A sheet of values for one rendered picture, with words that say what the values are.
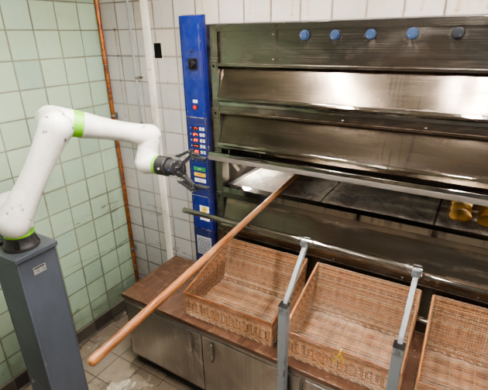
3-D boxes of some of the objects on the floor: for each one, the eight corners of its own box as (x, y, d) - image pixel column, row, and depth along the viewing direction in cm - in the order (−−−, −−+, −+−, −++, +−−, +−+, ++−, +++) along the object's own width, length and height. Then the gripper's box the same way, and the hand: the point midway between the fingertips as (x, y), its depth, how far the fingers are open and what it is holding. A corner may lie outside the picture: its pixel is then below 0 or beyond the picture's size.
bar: (199, 365, 260) (186, 206, 215) (397, 463, 199) (437, 268, 154) (167, 401, 235) (146, 228, 190) (383, 525, 174) (426, 314, 129)
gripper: (172, 138, 179) (210, 144, 169) (176, 189, 189) (213, 196, 179) (161, 142, 173) (200, 148, 163) (166, 193, 183) (204, 202, 173)
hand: (204, 172), depth 171 cm, fingers open, 13 cm apart
